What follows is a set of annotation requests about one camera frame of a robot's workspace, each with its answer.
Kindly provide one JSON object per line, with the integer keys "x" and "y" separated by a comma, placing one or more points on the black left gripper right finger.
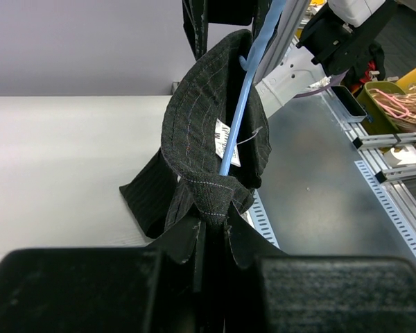
{"x": 270, "y": 291}

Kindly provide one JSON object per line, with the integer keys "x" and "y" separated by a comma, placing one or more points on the aluminium mounting rail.
{"x": 399, "y": 151}

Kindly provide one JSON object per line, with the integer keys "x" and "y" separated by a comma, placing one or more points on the olive bin of hangers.
{"x": 390, "y": 109}

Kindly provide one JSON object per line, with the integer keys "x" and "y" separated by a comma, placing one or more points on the light blue wire hanger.
{"x": 250, "y": 66}

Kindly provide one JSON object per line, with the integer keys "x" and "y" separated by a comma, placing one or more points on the black tray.
{"x": 352, "y": 110}

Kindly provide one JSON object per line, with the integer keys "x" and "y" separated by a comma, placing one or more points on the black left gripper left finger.
{"x": 106, "y": 289}

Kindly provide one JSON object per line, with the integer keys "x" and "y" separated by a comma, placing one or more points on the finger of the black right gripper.
{"x": 196, "y": 25}
{"x": 236, "y": 12}

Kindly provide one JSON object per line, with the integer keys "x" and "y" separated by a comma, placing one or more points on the black pinstriped shirt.
{"x": 184, "y": 174}

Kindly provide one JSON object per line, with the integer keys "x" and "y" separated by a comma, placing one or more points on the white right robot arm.
{"x": 330, "y": 43}

